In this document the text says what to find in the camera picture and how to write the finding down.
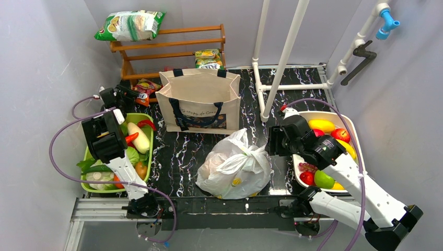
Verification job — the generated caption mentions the orange red snack bag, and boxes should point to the orange red snack bag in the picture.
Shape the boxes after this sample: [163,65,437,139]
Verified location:
[132,78,162,107]

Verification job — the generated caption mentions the white plastic grocery bag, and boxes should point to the white plastic grocery bag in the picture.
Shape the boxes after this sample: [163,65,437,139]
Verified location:
[195,128,272,200]

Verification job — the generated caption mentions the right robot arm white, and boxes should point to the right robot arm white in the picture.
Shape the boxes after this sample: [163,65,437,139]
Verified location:
[265,114,423,250]

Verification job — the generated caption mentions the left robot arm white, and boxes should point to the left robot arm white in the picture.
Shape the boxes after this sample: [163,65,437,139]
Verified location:
[77,86,160,218]

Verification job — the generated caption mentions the red grapes bunch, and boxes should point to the red grapes bunch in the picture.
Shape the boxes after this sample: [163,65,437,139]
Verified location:
[298,163,318,174]

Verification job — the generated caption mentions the yellow mango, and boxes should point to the yellow mango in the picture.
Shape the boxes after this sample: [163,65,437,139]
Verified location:
[308,119,336,133]

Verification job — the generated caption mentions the red chili pepper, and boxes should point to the red chili pepper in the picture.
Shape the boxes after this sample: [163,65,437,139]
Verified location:
[137,119,157,131]

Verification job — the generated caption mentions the green vegetable basket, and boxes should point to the green vegetable basket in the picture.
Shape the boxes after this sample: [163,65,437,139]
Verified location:
[80,113,155,193]

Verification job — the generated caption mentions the orange carrot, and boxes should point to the orange carrot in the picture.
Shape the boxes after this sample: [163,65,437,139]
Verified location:
[125,132,139,145]

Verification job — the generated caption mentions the small red fruit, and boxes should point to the small red fruit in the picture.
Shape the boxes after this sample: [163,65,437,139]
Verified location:
[299,172,315,186]

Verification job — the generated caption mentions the red apple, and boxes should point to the red apple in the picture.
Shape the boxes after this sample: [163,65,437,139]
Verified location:
[330,128,351,143]

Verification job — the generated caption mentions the white daikon radish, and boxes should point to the white daikon radish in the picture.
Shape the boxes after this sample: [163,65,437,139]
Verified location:
[127,122,150,154]

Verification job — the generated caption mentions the white fruit basket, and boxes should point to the white fruit basket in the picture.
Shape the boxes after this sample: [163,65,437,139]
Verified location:
[292,111,366,189]

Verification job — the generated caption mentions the yellow banana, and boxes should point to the yellow banana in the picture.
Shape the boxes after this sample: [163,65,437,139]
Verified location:
[336,139,357,159]

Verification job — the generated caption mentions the green cabbage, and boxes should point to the green cabbage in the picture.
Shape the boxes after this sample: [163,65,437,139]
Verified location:
[126,146,140,166]

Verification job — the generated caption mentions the beige canvas tote bag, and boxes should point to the beige canvas tote bag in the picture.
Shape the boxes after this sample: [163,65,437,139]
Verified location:
[156,69,241,134]

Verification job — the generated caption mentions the brown kiwi potato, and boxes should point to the brown kiwi potato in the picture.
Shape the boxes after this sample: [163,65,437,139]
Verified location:
[134,161,148,180]

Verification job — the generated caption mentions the large green chips bag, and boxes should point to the large green chips bag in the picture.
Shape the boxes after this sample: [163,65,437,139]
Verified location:
[94,10,165,42]

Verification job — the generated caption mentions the yellow green snack bag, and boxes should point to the yellow green snack bag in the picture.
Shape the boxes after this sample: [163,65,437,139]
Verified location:
[194,49,225,70]

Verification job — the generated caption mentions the wooden shelf rack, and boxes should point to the wooden shelf rack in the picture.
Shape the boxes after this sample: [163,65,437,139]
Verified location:
[109,24,226,85]

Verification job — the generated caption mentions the blue pipe fitting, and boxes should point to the blue pipe fitting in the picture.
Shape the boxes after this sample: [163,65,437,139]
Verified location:
[376,8,400,40]

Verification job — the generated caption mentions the black lever handle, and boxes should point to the black lever handle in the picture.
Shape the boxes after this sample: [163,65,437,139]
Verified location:
[341,40,377,86]

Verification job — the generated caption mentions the metal base frame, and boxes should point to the metal base frame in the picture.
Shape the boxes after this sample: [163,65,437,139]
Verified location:
[65,195,354,250]

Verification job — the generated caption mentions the white pvc pipe frame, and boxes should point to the white pvc pipe frame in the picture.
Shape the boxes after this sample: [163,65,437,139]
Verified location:
[251,0,392,122]

